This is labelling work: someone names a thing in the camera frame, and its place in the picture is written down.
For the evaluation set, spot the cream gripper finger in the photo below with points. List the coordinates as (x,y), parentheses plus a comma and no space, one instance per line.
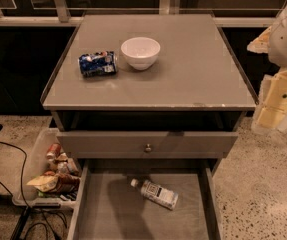
(271,111)
(261,43)

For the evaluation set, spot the clear plastic water bottle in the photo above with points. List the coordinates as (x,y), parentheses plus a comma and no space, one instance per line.
(156,193)

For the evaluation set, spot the grey drawer cabinet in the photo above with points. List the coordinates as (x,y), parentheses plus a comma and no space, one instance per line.
(194,85)

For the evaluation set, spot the brass drawer knob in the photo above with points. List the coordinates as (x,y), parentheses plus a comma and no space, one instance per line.
(148,148)

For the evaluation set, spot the grey open middle drawer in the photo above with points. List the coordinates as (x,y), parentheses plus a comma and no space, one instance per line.
(108,208)

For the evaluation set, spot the grey top drawer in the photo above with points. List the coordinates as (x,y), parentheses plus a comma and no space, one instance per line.
(131,144)

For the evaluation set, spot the metal window railing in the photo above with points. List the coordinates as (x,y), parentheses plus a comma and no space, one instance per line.
(226,13)

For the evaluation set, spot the white ceramic bowl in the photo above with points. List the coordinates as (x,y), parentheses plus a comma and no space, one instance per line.
(140,52)

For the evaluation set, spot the blue crushed soda can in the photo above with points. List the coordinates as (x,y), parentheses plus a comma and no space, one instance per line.
(98,64)

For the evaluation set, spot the brown snack bag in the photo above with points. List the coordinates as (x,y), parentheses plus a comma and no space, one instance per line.
(66,183)

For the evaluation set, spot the red soda can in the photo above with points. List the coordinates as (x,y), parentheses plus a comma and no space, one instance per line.
(53,151)

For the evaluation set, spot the clear plastic storage bin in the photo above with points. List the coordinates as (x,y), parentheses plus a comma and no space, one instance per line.
(36,165)

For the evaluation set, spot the yellow snack bag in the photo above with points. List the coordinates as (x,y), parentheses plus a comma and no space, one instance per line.
(44,183)

